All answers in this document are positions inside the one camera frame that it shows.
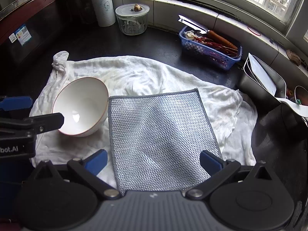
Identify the red rubber band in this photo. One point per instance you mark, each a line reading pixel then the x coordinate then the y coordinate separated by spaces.
pixel 249 30

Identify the white garlic bulb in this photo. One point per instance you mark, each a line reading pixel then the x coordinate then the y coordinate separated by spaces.
pixel 190 35

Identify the brown ginger piece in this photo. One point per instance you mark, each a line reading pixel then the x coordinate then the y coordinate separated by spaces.
pixel 293 57

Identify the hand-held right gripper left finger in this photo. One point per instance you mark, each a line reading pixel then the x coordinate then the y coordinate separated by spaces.
pixel 97 161

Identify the white bowl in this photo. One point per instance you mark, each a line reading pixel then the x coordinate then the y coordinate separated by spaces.
pixel 81 105

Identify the blue energy label sticker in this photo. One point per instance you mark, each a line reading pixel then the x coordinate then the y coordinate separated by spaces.
pixel 20 35

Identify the rectangular steel pan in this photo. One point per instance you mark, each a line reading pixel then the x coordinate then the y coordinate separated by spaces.
pixel 257 86

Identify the glass jar with lid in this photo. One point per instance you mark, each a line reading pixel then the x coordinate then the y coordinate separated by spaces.
pixel 131 21

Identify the white cotton cloth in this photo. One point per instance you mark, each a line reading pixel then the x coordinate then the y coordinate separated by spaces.
pixel 144 77

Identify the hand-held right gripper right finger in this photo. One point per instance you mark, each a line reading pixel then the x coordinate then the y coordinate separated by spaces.
pixel 209 161

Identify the white paper towel roll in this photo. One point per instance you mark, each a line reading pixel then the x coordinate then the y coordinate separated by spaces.
pixel 102 4

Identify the small green clip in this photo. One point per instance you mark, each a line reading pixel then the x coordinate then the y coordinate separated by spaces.
pixel 298 101

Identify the grey mesh dishcloth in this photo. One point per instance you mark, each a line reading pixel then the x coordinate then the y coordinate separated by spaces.
pixel 156 137

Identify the dried red chilies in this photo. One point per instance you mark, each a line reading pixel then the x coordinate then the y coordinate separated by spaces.
pixel 214 45

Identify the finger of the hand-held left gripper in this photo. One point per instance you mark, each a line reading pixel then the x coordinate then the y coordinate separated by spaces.
pixel 45 122
pixel 16 103

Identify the dark red kitchen appliance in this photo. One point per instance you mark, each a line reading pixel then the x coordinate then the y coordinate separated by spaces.
pixel 36 9

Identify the dried brown garlic bulb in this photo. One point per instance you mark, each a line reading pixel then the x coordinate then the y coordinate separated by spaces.
pixel 137 7

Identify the blue plastic basket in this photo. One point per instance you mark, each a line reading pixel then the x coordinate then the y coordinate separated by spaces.
pixel 209 54

